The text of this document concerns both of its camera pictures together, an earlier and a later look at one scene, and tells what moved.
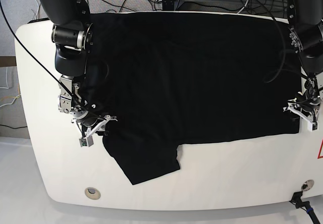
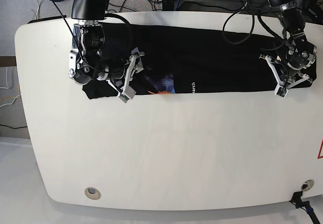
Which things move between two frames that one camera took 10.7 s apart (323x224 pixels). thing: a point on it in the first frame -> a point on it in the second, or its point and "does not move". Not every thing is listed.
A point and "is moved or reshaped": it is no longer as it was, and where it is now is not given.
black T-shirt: [160, 80] is moved or reshaped
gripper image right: [309, 105] -> [299, 56]
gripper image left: [88, 119] -> [114, 69]
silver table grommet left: [93, 193] does not move
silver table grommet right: [307, 185] does not move
